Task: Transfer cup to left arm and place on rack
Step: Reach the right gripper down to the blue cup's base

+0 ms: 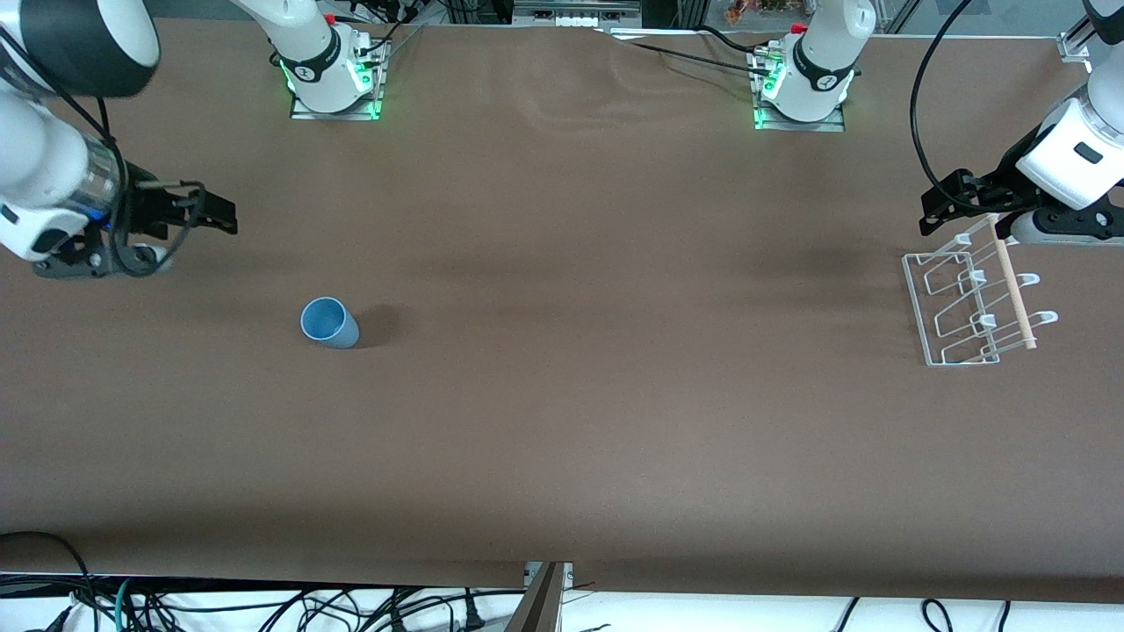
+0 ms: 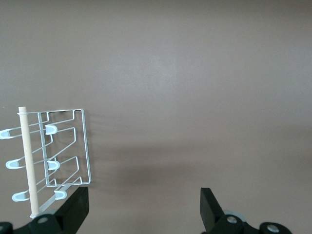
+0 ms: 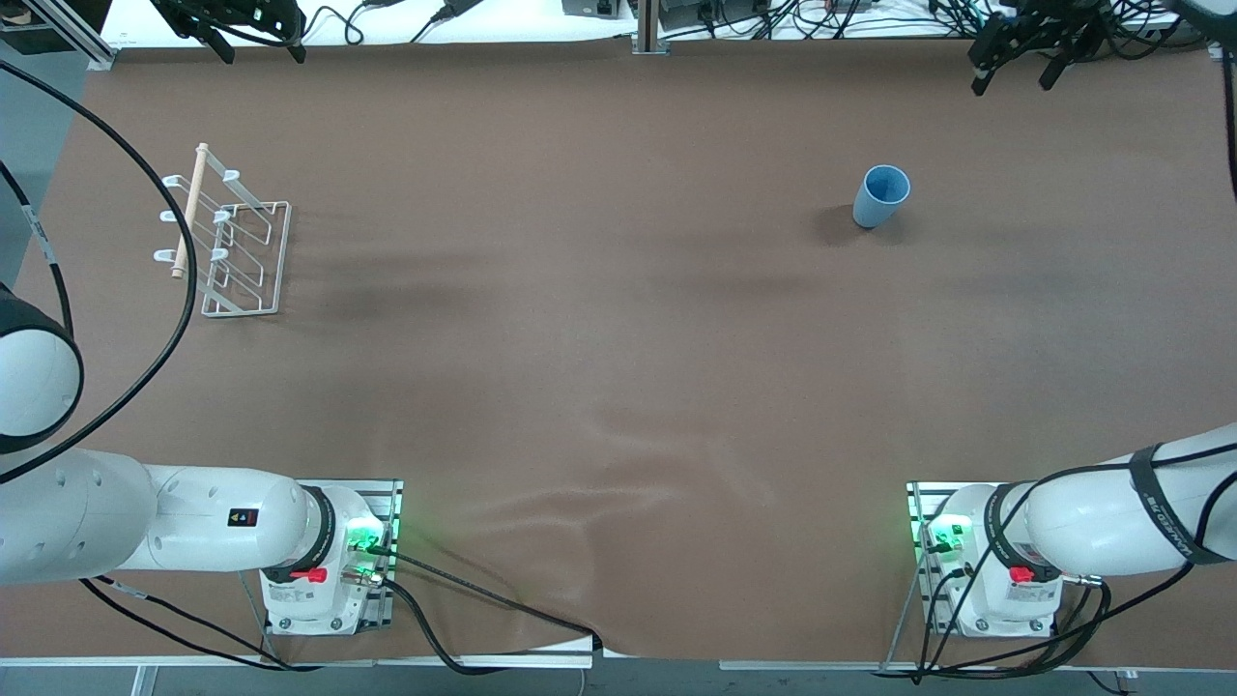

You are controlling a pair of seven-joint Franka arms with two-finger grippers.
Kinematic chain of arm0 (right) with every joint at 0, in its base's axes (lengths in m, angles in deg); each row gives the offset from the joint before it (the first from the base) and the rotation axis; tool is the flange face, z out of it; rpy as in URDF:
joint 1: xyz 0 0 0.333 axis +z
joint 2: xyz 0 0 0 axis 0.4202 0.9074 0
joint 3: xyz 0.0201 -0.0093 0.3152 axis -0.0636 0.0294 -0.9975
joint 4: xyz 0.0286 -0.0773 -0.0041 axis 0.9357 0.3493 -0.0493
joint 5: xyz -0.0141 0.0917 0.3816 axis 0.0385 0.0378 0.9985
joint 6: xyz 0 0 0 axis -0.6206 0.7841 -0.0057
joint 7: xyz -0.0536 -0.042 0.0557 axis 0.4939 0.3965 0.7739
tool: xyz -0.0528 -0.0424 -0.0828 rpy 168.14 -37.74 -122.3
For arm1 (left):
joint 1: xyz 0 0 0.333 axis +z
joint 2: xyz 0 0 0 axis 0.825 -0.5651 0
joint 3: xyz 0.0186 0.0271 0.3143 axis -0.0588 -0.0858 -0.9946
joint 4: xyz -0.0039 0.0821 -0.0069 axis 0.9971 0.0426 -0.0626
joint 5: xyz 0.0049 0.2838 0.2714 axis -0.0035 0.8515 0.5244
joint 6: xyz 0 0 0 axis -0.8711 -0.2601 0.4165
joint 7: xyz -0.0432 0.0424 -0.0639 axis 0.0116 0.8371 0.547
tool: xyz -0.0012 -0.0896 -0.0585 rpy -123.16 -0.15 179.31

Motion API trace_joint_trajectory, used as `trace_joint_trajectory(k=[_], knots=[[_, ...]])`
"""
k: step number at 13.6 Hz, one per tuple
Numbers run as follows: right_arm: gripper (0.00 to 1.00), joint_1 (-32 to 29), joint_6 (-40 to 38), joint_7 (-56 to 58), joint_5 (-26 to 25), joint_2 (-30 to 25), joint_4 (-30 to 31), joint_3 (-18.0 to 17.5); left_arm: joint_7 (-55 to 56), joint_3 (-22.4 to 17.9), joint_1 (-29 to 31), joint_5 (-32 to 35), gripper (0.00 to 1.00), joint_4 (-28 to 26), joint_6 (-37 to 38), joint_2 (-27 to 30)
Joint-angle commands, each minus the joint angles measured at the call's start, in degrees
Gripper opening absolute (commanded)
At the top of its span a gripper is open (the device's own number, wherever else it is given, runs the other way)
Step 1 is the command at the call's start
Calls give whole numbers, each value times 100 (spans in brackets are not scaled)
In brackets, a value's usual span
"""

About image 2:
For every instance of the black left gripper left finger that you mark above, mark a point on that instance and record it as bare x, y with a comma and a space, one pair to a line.
73, 212

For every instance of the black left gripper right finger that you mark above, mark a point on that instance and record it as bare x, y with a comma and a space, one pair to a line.
209, 209

